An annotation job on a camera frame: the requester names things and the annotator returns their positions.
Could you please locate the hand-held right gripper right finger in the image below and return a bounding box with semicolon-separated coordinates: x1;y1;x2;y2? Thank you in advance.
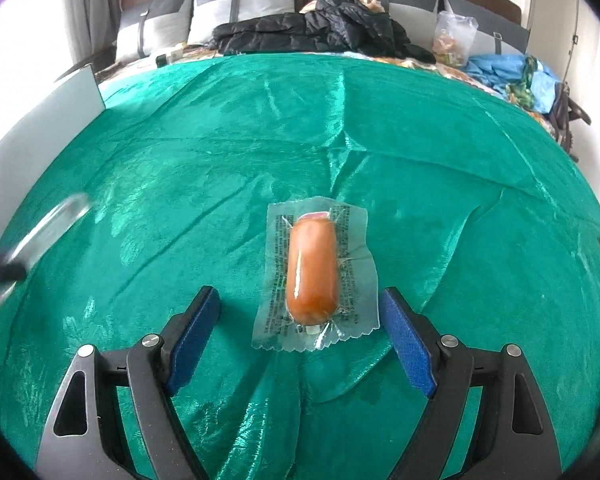
380;286;563;480

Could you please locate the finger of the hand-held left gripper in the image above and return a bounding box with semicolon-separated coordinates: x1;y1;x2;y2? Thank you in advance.
0;254;27;282

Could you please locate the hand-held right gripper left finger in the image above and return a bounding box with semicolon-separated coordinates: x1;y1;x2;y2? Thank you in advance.
34;285;222;480

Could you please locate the clear stick snack packet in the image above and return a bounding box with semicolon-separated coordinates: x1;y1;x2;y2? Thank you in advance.
0;192;92;318

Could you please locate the orange sausage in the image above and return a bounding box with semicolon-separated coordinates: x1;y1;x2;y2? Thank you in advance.
251;198;379;352

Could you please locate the grey cardboard box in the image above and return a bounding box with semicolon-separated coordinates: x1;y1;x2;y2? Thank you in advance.
0;57;106;196

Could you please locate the green shiny cloth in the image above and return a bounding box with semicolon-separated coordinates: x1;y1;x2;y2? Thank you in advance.
0;52;600;480

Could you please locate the white power strip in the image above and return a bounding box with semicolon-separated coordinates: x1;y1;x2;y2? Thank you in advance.
155;47;186;67

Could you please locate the dark brown handbag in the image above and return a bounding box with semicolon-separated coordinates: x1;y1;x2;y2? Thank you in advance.
550;82;592;161

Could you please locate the grey curtain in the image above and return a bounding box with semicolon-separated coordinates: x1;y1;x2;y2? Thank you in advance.
62;0;126;68

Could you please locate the green patterned scarf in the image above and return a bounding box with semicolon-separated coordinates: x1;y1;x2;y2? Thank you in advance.
505;55;541;108

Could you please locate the blue cloth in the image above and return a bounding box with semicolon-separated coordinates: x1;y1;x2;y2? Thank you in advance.
465;54;563;113

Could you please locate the clear plastic bag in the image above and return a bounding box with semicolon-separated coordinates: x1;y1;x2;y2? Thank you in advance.
432;10;479;66

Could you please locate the black puffer jacket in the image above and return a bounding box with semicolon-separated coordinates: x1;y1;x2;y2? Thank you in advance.
211;0;437;65

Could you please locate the beige cloth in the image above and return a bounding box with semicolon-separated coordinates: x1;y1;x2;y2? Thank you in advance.
300;0;388;13

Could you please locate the black hanging strap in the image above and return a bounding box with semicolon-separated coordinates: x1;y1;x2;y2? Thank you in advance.
560;0;581;86

